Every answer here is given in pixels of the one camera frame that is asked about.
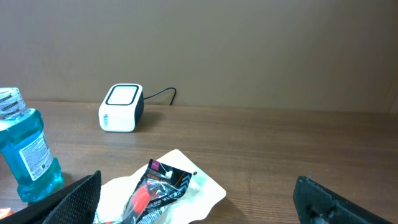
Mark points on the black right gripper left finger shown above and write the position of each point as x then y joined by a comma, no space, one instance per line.
76,203

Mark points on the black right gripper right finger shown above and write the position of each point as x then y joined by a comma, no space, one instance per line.
315,203

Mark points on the blue mouthwash bottle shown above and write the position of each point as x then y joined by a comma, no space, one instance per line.
26,149

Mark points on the black red packaged item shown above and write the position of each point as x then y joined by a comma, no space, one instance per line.
160,185

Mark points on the white resealable pouch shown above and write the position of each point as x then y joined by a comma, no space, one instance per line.
202,195

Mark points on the white barcode scanner box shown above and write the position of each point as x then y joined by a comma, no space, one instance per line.
121,108

